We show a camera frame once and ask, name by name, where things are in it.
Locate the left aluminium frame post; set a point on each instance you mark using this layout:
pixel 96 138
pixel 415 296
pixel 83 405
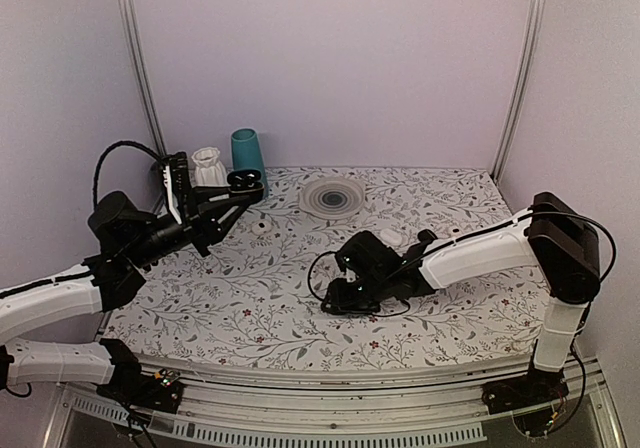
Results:
pixel 133 39

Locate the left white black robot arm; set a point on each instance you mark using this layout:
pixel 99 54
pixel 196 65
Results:
pixel 131 241

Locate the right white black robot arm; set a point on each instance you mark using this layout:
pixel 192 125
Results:
pixel 548 235

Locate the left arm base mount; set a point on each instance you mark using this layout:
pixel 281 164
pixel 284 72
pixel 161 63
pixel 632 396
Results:
pixel 162 391

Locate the white oval earbud case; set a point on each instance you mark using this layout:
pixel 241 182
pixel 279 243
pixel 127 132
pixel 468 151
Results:
pixel 391 237

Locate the teal vase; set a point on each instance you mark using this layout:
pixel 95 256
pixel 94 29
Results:
pixel 246 153

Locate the aluminium front rail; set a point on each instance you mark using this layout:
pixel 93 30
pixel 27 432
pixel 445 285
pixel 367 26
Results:
pixel 432 407

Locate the aluminium frame post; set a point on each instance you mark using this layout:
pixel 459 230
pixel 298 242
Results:
pixel 133 39
pixel 531 37

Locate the white ribbed vase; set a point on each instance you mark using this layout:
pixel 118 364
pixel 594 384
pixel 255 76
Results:
pixel 209 170

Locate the right aluminium frame post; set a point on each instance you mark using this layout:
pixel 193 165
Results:
pixel 531 37

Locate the black earbud charging case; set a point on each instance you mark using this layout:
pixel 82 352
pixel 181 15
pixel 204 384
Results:
pixel 246 180

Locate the spiral patterned plate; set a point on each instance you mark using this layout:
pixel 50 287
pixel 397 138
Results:
pixel 333 198

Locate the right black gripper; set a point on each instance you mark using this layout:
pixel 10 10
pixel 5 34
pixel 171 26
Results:
pixel 339 301

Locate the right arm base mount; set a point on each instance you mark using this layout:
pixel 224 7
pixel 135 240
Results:
pixel 526 391

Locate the floral tablecloth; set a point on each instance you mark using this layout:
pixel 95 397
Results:
pixel 273 295

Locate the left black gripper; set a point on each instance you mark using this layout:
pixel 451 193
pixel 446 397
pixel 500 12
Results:
pixel 200 221

